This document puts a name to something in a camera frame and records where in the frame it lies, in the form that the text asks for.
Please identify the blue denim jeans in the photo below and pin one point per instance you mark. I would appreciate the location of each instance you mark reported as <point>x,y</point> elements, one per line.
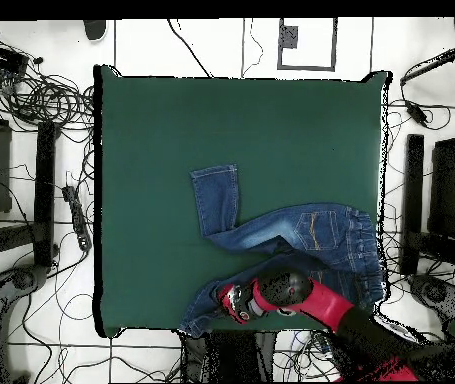
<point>319,232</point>

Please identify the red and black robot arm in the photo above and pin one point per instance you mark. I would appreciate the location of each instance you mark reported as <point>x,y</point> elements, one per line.
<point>327,304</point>

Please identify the black power strip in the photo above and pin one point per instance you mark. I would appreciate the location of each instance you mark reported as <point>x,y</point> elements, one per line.
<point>78,220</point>

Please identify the dark green table cloth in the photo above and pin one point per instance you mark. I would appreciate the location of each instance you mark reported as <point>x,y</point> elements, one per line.
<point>163,140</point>

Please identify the black stand bar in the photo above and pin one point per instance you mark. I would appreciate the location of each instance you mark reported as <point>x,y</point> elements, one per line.
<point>46,192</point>
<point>413,192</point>

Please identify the black power adapter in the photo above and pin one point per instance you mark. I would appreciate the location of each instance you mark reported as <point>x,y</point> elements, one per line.
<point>416,112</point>

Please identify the dark grey square plate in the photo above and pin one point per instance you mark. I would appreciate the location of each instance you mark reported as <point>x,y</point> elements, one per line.
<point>288,36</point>

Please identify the person's dark shoe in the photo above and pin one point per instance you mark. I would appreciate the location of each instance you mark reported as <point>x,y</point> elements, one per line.
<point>95,28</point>

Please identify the black electronics box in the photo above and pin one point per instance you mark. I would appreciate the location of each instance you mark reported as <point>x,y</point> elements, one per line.
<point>1,56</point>

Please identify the grey square floor frame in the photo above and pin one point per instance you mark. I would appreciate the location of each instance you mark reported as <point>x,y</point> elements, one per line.
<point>334,44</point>

